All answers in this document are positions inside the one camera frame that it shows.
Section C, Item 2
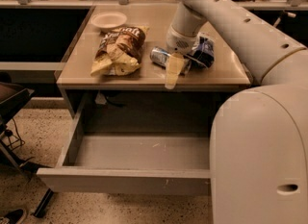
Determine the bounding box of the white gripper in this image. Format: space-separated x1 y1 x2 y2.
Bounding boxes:
165 27 195 89

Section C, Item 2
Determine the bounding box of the blue white chip bag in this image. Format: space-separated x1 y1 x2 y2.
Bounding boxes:
187 32 215 68

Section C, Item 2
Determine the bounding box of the black sneaker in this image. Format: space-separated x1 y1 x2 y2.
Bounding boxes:
0 209 27 224

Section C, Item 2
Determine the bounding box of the silver blue redbull can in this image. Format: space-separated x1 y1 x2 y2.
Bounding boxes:
149 46 193 75

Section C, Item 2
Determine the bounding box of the grey open top drawer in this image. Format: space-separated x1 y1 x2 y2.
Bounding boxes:
38 92 215 195

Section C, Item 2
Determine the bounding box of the black chair left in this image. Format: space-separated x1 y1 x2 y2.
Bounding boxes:
0 81 56 218

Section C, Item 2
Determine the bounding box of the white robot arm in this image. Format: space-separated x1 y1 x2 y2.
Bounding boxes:
167 0 308 224

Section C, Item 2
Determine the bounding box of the brown yellow chip bag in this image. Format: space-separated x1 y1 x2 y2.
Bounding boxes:
90 26 149 77

